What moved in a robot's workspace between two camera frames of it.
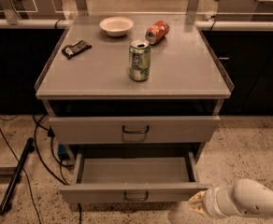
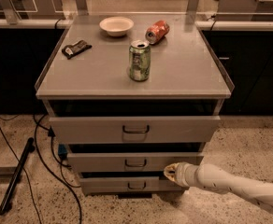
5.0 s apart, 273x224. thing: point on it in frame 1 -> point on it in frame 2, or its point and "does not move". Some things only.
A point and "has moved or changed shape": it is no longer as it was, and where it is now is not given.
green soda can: (139, 60) does not move
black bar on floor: (23, 158) does not move
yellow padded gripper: (209, 202) -> (182, 174)
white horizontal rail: (199, 24) does not move
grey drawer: (135, 179) has moved or changed shape
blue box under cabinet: (62, 149) does not move
